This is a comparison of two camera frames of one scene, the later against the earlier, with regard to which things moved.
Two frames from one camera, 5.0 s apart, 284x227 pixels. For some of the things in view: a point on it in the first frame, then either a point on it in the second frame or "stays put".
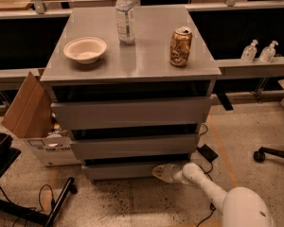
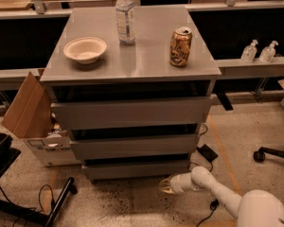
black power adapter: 207,152 stays put
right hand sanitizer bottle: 268,53 stays put
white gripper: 176,175 -> 181,184
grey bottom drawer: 127,166 stays put
